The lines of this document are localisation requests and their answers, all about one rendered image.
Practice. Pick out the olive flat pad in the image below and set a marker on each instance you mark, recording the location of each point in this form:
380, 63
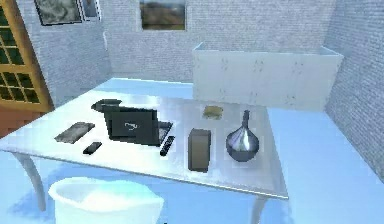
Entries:
213, 112

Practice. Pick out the grey-brown box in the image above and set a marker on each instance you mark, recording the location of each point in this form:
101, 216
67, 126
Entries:
199, 150

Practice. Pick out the black remote control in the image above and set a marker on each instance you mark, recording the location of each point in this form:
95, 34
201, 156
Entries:
167, 145

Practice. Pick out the silver metal vase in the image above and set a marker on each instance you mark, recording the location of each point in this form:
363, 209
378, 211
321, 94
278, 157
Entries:
242, 142

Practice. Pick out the black laptop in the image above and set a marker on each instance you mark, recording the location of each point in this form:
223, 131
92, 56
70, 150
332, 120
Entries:
133, 128

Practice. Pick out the white table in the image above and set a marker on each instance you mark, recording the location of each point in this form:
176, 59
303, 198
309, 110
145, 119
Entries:
133, 156

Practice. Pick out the white cabinet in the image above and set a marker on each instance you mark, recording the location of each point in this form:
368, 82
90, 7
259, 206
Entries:
263, 80

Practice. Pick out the landscape framed picture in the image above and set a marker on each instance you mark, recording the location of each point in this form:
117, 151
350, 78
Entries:
163, 14

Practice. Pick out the black phone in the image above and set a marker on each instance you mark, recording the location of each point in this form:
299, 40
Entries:
92, 147

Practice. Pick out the white round bin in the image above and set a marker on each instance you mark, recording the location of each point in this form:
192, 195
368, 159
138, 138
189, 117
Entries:
106, 201

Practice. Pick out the small framed picture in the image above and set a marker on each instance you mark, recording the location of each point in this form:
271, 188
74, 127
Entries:
90, 8

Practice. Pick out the grey framed picture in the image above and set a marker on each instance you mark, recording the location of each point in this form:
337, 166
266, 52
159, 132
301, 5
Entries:
58, 11

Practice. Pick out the yellow framed door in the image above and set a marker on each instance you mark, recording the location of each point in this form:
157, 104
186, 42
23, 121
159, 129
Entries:
18, 66

